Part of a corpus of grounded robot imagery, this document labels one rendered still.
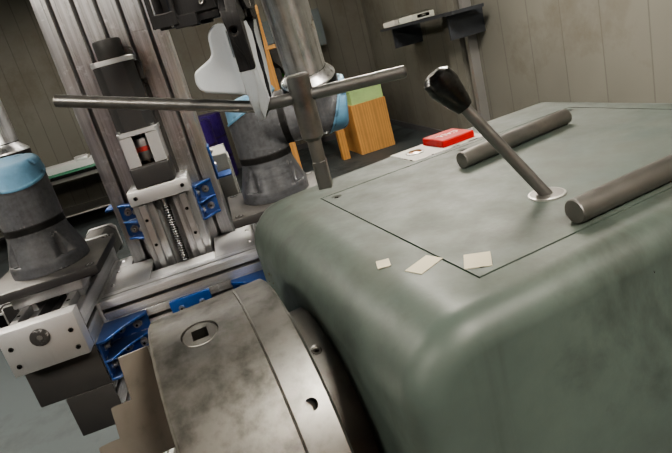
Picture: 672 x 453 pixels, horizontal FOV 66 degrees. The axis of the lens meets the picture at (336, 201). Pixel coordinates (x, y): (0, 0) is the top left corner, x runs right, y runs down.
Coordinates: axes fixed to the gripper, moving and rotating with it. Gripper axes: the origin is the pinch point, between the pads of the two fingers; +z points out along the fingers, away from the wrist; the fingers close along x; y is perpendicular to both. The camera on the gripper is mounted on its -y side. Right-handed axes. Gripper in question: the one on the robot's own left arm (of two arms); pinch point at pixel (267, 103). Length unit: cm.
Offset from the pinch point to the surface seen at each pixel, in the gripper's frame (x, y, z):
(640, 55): -289, -184, 65
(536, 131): -20.6, -31.3, 14.8
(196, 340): 10.8, 9.9, 17.5
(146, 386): 7.0, 18.5, 24.2
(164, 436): 9.9, 17.0, 28.3
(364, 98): -608, -11, 110
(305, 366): 13.8, 0.3, 20.1
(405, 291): 14.0, -9.2, 14.6
